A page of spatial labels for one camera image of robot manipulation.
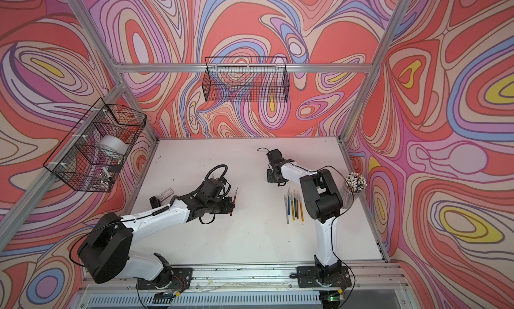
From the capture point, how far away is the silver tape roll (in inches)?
29.4

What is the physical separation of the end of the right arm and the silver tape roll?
57 cm

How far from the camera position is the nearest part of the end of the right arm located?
765mm
